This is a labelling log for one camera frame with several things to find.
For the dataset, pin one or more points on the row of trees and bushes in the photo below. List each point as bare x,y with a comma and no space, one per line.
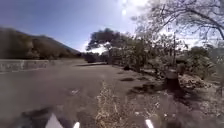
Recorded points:
140,53

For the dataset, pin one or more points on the wooded hillside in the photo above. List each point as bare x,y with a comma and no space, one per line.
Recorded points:
26,46

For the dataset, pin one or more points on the grey asphalt road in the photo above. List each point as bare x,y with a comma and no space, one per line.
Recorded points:
50,86

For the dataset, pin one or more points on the bare branched tree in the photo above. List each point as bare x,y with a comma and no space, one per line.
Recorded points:
190,16

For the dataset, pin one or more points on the low stone wall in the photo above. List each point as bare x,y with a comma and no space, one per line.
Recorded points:
20,64

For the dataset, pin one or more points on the robot's own part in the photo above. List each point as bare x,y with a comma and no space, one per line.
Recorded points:
76,125
149,124

